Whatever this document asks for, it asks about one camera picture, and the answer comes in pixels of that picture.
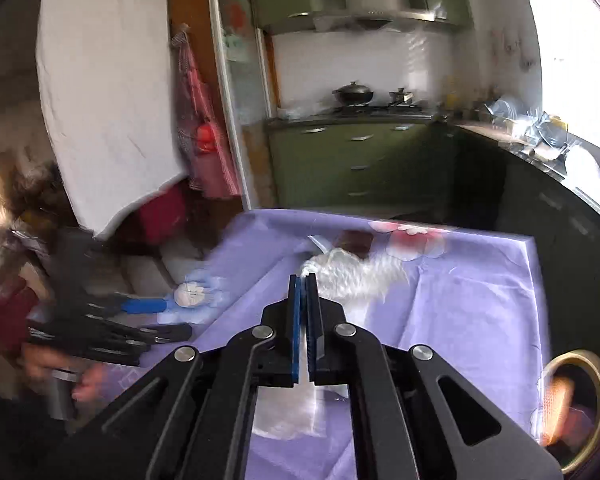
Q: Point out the orange foam fruit net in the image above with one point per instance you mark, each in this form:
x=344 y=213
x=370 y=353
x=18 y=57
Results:
x=557 y=405

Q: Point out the silver foil pouch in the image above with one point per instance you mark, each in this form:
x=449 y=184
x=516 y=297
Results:
x=321 y=245

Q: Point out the glass sliding door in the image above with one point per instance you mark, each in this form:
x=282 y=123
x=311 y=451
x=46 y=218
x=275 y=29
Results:
x=240 y=60

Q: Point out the small red bag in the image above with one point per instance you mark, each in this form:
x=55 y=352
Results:
x=206 y=137

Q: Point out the green kitchen cabinets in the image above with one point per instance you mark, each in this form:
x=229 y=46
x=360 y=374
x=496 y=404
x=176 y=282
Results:
x=355 y=165

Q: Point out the kitchen window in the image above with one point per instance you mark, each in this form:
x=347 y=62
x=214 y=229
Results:
x=580 y=60

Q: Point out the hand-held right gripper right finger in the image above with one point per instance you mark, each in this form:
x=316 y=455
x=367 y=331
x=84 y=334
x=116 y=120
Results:
x=311 y=290

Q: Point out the large white board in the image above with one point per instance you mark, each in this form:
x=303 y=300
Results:
x=105 y=85

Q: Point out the purple floral tablecloth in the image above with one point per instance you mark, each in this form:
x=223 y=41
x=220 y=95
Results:
x=455 y=310

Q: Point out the red checkered apron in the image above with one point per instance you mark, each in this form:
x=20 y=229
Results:
x=205 y=170

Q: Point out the gas stove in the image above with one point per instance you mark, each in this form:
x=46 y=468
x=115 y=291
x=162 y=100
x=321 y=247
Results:
x=380 y=108

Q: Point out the dark red cloth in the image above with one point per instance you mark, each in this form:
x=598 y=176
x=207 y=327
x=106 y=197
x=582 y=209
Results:
x=162 y=215

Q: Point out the person's left hand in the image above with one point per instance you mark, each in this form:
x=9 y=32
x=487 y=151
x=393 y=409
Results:
x=91 y=382

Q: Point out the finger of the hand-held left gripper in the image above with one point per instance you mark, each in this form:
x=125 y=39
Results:
x=142 y=305
x=170 y=332

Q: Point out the black wok with lid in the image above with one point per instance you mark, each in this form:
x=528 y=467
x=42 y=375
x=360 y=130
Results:
x=354 y=92

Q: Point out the dark kitchen cabinets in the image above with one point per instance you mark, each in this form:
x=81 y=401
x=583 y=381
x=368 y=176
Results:
x=530 y=220

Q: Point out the small metal pot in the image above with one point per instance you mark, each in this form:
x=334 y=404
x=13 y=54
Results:
x=400 y=96

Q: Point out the steel range hood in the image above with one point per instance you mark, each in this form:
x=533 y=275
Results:
x=380 y=10

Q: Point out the dish rack with dishes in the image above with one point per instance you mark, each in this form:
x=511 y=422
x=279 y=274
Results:
x=520 y=120

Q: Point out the clear plastic wrapper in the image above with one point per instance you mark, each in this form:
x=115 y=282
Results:
x=285 y=415

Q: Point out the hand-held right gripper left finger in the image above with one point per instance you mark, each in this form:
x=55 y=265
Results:
x=296 y=340

